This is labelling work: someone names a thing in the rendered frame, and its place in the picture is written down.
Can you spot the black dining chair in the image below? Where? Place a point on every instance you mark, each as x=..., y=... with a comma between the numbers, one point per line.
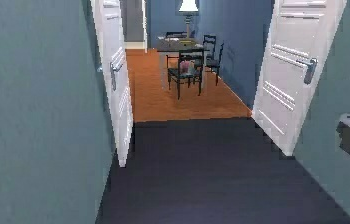
x=185, y=71
x=209, y=45
x=215, y=61

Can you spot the pink cushion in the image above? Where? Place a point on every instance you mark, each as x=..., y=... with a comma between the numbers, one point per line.
x=185, y=67

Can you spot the white panelled room door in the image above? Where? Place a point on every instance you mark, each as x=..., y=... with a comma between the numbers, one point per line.
x=289, y=76
x=116, y=83

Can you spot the grey dining table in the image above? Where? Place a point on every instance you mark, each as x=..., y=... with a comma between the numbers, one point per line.
x=178, y=46

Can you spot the white shade table lamp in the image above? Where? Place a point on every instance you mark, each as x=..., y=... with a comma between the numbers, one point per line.
x=188, y=10

